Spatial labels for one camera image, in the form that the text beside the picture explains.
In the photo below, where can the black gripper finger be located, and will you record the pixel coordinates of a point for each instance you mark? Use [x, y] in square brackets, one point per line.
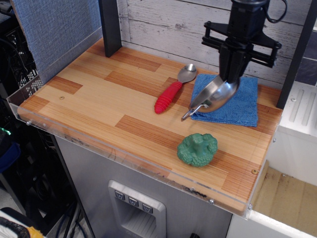
[239, 60]
[225, 57]

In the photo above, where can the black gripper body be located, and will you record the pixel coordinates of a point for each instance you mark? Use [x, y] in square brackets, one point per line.
[245, 28]

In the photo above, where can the silver metal bowl with handles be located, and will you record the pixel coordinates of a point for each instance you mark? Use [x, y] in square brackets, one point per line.
[216, 94]

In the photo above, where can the blue folded cloth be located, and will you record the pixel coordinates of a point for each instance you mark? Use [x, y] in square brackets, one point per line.
[241, 109]

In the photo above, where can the green toy broccoli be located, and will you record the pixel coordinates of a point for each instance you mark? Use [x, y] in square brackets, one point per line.
[197, 149]

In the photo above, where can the clear acrylic table guard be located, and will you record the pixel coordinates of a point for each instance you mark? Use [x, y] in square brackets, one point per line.
[106, 105]

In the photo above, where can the white toy sink unit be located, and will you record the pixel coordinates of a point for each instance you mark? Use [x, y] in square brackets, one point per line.
[285, 202]

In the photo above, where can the blue fabric panel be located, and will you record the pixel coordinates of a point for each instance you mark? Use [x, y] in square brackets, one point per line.
[58, 31]

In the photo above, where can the silver toy fridge cabinet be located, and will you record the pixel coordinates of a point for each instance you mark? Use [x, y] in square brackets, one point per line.
[91, 174]

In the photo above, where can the grey ice dispenser panel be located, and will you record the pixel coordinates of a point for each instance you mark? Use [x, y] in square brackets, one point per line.
[137, 214]

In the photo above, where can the black plastic crate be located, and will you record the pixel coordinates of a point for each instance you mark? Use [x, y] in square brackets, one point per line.
[17, 66]

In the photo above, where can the yellow black object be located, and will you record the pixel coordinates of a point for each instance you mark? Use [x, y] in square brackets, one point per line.
[34, 233]

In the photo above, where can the red handled silver spoon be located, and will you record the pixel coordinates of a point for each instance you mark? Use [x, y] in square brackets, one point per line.
[186, 74]

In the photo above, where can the dark right vertical post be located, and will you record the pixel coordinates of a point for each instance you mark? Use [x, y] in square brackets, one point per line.
[298, 55]

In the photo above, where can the dark vertical post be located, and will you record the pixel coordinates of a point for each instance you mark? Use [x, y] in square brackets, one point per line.
[298, 55]
[110, 26]

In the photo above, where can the dark left vertical post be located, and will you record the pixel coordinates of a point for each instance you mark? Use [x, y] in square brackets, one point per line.
[110, 26]

